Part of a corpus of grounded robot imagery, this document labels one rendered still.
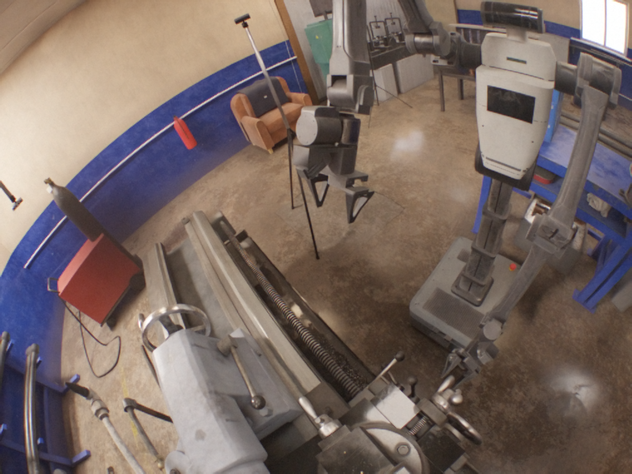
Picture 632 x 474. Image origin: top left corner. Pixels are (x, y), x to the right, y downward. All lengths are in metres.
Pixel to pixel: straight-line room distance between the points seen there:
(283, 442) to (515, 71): 1.35
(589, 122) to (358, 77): 0.48
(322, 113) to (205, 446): 0.67
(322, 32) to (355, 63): 3.59
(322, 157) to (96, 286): 2.96
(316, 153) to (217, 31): 3.93
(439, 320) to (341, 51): 1.32
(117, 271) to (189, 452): 2.71
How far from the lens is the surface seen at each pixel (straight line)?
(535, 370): 1.86
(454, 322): 1.50
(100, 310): 3.33
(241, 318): 1.05
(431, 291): 1.56
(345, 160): 0.49
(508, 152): 0.87
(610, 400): 2.20
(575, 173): 0.62
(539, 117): 0.81
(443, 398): 0.77
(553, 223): 0.61
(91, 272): 3.13
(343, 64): 0.50
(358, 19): 0.52
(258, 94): 3.89
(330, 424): 0.63
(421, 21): 0.73
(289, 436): 0.99
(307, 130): 0.45
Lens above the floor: 1.64
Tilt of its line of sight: 46 degrees down
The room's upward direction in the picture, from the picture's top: 25 degrees counter-clockwise
